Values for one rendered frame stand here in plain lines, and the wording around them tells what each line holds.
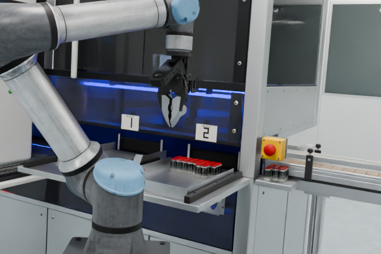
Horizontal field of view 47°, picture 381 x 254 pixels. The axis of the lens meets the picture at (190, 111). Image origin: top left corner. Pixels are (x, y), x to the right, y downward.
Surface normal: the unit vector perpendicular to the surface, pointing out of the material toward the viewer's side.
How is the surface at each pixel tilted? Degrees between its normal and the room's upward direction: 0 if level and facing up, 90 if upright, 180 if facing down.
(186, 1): 90
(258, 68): 90
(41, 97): 91
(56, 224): 90
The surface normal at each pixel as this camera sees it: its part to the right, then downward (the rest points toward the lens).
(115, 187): 0.04, 0.05
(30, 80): 0.49, 0.18
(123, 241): 0.37, -0.19
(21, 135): 0.87, 0.11
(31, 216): -0.46, 0.06
